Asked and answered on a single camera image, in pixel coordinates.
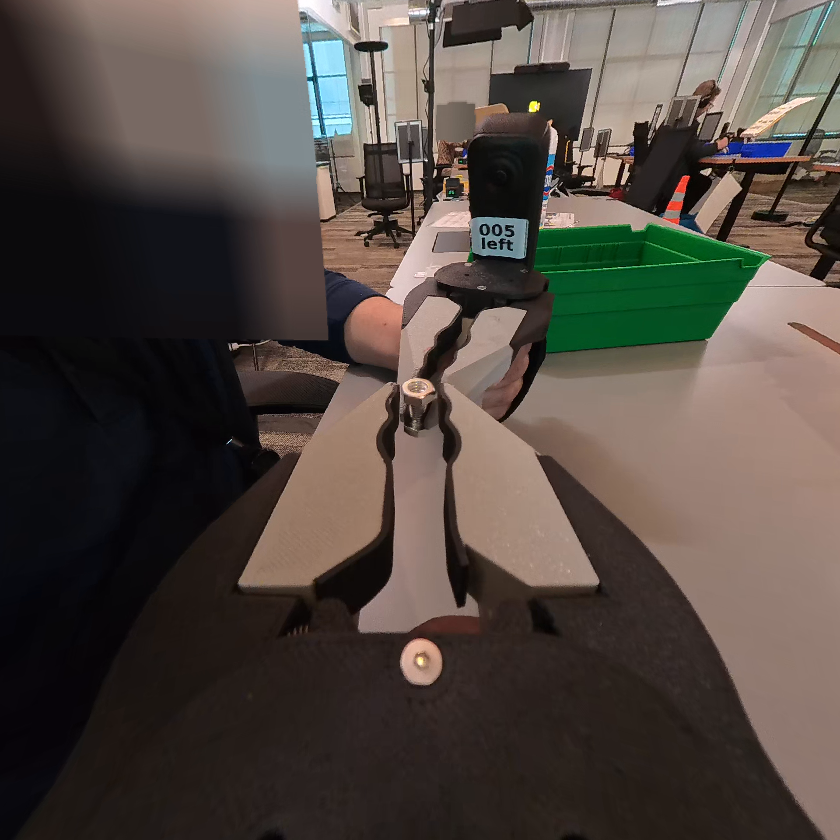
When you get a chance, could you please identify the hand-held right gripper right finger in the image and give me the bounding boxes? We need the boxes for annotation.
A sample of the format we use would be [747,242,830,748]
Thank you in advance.
[441,386,601,606]

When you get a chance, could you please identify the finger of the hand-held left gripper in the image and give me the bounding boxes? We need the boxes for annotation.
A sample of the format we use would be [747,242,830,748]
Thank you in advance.
[445,306,529,403]
[397,295,465,396]

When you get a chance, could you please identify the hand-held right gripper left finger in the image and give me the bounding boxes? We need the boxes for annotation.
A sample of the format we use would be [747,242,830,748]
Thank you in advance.
[236,382,403,603]

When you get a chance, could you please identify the green plastic bin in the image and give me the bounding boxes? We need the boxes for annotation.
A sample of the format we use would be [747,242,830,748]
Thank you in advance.
[528,223,770,354]

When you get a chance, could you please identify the person's left hand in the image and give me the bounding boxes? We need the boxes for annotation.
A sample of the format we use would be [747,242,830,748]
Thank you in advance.
[481,350,527,419]

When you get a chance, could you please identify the white wipes canister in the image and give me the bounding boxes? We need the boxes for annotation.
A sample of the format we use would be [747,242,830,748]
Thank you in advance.
[539,123,560,228]

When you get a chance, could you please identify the large black display screen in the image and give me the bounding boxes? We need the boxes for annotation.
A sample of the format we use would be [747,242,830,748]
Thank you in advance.
[489,64,593,140]

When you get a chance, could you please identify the black light stand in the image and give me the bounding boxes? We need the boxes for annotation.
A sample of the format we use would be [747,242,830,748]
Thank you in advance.
[420,0,442,227]

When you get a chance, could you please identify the black high-back chair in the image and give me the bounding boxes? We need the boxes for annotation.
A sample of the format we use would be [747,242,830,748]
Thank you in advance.
[622,123,702,215]

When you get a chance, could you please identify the black studio softbox light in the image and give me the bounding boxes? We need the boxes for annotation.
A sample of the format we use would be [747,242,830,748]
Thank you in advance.
[442,0,534,48]

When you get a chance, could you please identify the black disc-topped pole stand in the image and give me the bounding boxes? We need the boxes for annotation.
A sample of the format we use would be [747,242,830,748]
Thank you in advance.
[353,41,391,198]

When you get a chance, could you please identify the white hanging sheet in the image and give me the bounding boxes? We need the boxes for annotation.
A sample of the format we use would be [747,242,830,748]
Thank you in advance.
[688,172,744,232]

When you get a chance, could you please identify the wooden top desk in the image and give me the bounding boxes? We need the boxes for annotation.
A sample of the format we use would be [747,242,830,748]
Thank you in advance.
[607,152,812,242]

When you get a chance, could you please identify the tilted paper board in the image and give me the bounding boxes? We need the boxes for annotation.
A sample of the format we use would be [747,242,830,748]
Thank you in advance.
[748,96,818,140]

